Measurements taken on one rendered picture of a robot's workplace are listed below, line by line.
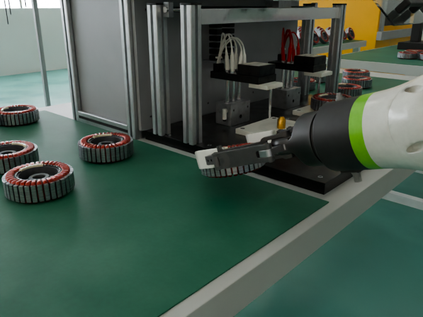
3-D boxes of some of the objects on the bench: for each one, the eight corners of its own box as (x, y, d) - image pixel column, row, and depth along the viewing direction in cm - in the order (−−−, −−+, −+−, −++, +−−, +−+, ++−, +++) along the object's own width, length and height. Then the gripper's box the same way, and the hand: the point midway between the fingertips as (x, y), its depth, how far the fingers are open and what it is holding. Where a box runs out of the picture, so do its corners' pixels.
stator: (279, 162, 72) (276, 141, 72) (232, 181, 65) (228, 158, 65) (235, 160, 81) (231, 141, 80) (189, 177, 74) (184, 156, 73)
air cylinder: (299, 105, 125) (301, 86, 123) (286, 109, 120) (287, 90, 118) (285, 102, 129) (286, 84, 127) (270, 107, 123) (272, 87, 121)
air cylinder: (249, 121, 109) (250, 99, 107) (231, 126, 103) (231, 104, 101) (234, 117, 112) (235, 96, 110) (215, 122, 107) (215, 101, 105)
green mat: (328, 202, 69) (329, 201, 69) (-144, 521, 26) (-146, 518, 26) (45, 111, 128) (45, 109, 128) (-241, 163, 86) (-241, 161, 86)
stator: (87, 191, 72) (84, 171, 71) (19, 212, 65) (15, 190, 64) (58, 173, 80) (56, 155, 79) (-5, 190, 73) (-8, 170, 72)
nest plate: (369, 113, 116) (369, 109, 115) (344, 124, 105) (344, 119, 105) (320, 105, 125) (320, 101, 125) (292, 114, 115) (292, 110, 114)
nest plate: (326, 132, 99) (326, 127, 98) (291, 147, 88) (291, 141, 88) (272, 121, 108) (272, 116, 108) (235, 133, 98) (235, 127, 98)
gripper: (280, 191, 50) (176, 192, 67) (381, 142, 64) (274, 154, 81) (265, 129, 49) (163, 146, 66) (371, 94, 63) (264, 116, 80)
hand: (231, 150), depth 72 cm, fingers closed on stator, 11 cm apart
